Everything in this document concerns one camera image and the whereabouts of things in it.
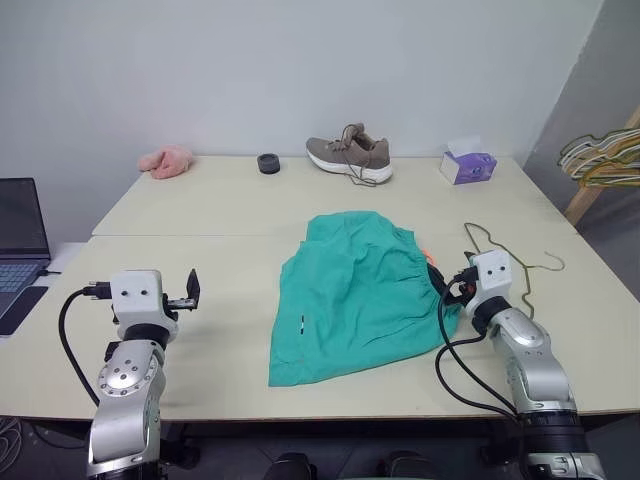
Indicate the brown sneaker with white sole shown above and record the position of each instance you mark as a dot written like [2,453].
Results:
[350,150]

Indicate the green shorts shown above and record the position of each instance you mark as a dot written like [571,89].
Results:
[350,310]

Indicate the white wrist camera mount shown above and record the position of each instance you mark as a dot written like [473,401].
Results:
[492,272]
[135,295]

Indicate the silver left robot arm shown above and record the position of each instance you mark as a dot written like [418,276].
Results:
[125,380]

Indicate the pink fluffy cloth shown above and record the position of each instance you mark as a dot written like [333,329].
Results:
[167,162]

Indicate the black round puck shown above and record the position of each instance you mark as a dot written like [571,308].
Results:
[269,164]

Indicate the wooden clothes rack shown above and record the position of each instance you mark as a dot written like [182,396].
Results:
[582,200]

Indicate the black table frame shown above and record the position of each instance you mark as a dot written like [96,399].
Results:
[240,434]

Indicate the purple tissue box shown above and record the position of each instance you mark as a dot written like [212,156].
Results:
[472,167]

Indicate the black smartphone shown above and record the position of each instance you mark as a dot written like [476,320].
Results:
[24,306]

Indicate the dark rounded shape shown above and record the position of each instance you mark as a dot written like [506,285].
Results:
[293,466]

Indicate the dark laptop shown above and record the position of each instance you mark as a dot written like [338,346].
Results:
[20,220]

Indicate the bunch of hangers on rack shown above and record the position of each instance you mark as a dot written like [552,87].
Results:
[575,156]

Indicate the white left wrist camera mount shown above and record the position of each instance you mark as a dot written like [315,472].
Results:
[135,295]

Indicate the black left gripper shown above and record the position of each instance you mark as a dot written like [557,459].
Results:
[172,302]

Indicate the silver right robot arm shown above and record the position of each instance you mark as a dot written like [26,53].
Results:
[530,350]

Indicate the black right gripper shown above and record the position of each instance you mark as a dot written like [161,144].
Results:
[462,291]

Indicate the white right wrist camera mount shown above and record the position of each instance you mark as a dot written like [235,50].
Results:
[492,272]

